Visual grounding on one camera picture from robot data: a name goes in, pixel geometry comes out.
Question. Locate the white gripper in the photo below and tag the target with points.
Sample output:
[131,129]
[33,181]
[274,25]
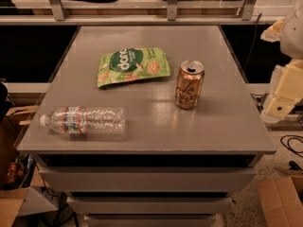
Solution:
[294,37]

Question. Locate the clear plastic water bottle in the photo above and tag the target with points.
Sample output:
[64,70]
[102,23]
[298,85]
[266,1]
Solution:
[80,120]

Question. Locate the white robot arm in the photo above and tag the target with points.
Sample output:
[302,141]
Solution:
[291,41]

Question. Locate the gold LaCroix can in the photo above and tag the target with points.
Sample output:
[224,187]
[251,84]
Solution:
[189,84]

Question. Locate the cardboard box right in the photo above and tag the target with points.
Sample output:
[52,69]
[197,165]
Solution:
[282,201]

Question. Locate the cardboard box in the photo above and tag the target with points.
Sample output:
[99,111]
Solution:
[36,199]
[282,201]

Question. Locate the grey drawer cabinet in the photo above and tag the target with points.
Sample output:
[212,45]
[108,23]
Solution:
[171,167]

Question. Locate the green snack bag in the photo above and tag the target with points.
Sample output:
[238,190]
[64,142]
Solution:
[131,64]

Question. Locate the cardboard box left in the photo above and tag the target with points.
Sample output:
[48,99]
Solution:
[36,199]

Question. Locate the metal shelf rail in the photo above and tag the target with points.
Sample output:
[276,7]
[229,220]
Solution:
[202,12]

